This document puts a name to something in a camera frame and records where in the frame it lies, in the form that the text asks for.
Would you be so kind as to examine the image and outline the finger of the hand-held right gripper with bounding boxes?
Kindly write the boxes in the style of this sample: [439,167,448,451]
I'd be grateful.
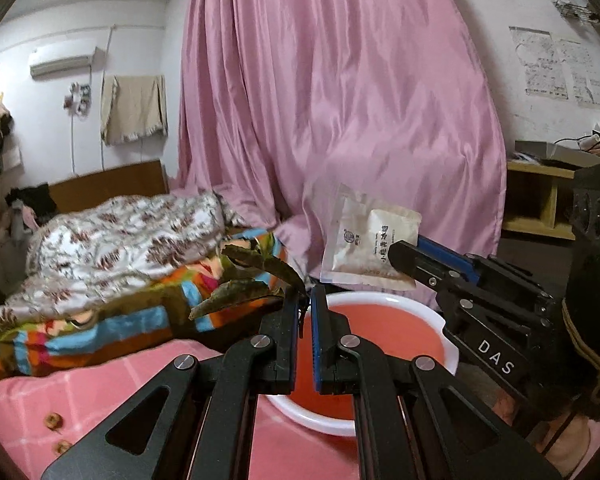
[387,240,482,307]
[417,234,487,282]

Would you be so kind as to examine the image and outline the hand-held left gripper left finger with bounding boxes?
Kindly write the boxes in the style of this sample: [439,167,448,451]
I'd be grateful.
[40,285,311,480]

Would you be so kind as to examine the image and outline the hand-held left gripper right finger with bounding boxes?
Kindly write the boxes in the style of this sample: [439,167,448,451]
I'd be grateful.
[311,285,563,480]

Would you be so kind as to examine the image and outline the dried brown leaf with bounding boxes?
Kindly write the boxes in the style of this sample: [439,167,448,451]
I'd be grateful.
[187,242,311,322]

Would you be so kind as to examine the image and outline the orange basin with white rim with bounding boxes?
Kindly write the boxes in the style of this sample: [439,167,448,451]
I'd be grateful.
[257,290,461,437]

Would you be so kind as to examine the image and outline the white packet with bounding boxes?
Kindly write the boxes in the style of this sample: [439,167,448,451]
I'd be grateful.
[320,182,423,292]

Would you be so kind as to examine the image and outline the person's right forearm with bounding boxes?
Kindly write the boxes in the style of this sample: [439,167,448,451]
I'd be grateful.
[535,410,600,478]

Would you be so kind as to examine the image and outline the wooden shelf unit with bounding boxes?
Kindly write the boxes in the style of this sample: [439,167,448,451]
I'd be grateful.
[500,157,578,241]

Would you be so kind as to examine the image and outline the grey flat box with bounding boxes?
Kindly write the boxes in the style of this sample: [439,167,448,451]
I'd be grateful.
[515,140,600,168]

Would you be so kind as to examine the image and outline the colourful striped blanket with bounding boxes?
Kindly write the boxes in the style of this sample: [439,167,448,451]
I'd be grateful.
[0,227,301,383]

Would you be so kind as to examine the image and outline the floral quilt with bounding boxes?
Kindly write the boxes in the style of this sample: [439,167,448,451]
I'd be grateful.
[0,191,246,333]

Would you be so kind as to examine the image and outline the pink curtain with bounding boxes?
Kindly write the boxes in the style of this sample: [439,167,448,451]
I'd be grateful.
[167,0,508,293]

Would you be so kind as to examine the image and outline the wooden headboard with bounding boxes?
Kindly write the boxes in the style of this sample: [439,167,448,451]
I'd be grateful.
[47,159,168,216]

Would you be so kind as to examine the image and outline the pink checked sheet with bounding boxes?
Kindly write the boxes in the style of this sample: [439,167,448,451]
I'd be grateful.
[0,337,361,480]

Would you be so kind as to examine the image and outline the beige towel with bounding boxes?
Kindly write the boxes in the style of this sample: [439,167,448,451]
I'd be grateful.
[100,74,168,147]

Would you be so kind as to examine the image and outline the plush toy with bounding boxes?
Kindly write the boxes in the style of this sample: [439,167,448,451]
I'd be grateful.
[0,182,58,241]

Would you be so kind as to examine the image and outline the white air conditioner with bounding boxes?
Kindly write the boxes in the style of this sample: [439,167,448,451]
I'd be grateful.
[29,46,98,79]

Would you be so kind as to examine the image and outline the tan rope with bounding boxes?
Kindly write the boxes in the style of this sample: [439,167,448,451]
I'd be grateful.
[561,297,600,403]

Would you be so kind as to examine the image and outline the printed wall paper sheet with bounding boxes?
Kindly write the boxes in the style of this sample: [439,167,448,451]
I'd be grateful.
[555,40,600,111]
[510,26,570,102]

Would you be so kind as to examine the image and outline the wire wall rack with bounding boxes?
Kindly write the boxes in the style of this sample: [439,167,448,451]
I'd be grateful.
[554,0,600,23]

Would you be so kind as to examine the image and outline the wall photos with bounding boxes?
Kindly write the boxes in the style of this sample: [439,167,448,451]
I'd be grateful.
[62,81,93,117]

